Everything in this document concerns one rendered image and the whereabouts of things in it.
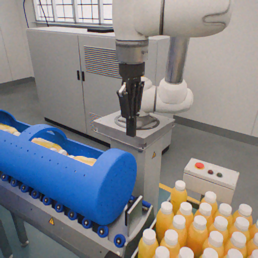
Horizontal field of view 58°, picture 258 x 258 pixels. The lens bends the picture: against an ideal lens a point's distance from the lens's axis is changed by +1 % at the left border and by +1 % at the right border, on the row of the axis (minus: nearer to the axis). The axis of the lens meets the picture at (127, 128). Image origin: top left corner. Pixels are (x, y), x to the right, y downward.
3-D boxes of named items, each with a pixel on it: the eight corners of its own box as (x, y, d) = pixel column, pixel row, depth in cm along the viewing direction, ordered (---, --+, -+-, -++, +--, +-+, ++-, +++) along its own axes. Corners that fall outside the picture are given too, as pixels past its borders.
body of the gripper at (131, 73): (135, 65, 60) (135, 99, 64) (150, 60, 66) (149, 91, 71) (112, 62, 64) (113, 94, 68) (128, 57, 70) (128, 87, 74)
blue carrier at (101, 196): (16, 141, 147) (4, 99, 133) (137, 193, 106) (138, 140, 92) (-31, 166, 125) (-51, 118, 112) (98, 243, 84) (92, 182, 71)
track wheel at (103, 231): (101, 222, 89) (98, 222, 87) (111, 227, 87) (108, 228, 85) (97, 234, 88) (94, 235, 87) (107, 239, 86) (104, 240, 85)
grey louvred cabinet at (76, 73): (66, 111, 432) (55, 26, 366) (170, 148, 317) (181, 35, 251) (41, 121, 394) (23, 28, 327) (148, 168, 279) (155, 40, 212)
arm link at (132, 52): (154, 39, 64) (153, 61, 66) (126, 37, 68) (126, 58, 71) (138, 42, 57) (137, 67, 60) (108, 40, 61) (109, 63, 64)
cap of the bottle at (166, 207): (158, 208, 83) (158, 204, 83) (166, 203, 86) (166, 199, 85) (166, 215, 81) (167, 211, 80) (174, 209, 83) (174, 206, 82)
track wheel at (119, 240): (117, 231, 85) (115, 232, 84) (128, 237, 83) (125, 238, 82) (113, 243, 85) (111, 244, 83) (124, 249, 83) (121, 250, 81)
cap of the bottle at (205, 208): (212, 208, 83) (212, 205, 83) (209, 216, 80) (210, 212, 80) (201, 204, 85) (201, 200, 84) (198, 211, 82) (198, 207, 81)
